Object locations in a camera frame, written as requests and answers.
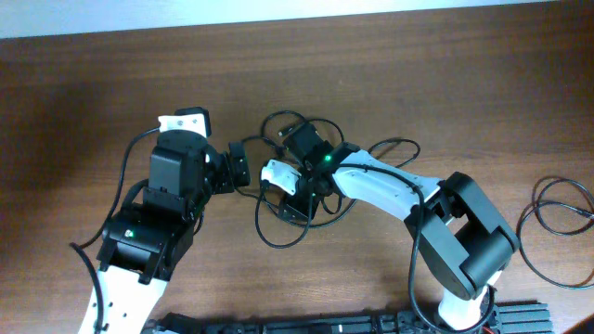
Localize black USB cable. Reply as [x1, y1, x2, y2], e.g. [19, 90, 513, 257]
[229, 109, 422, 229]
[515, 175, 594, 291]

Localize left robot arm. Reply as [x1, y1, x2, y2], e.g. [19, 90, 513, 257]
[80, 130, 250, 333]

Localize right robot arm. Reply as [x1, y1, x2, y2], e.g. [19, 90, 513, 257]
[261, 123, 519, 333]

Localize left camera cable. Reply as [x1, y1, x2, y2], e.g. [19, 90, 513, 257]
[69, 125, 161, 334]

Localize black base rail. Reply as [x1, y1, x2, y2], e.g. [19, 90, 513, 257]
[142, 302, 553, 334]

